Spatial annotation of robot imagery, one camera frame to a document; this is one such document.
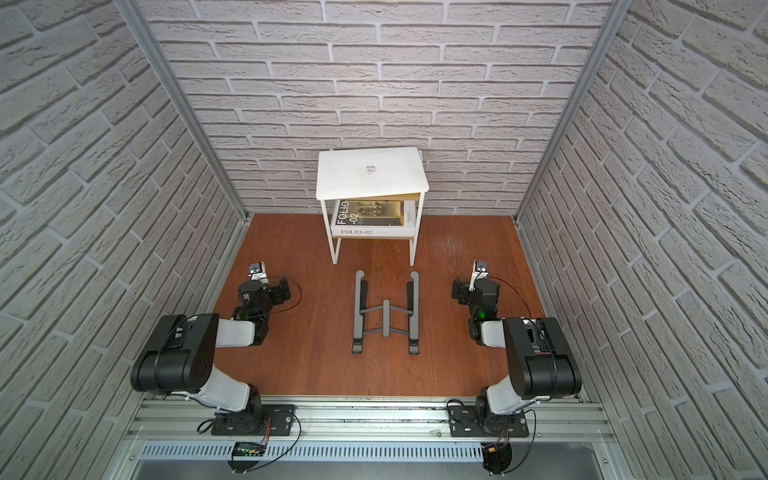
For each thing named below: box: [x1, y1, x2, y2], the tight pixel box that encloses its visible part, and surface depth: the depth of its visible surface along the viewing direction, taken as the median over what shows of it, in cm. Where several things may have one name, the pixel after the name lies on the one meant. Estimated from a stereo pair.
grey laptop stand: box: [352, 270, 420, 355], surface depth 89 cm
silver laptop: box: [316, 147, 430, 200], surface depth 82 cm
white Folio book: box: [331, 200, 417, 238], surface depth 94 cm
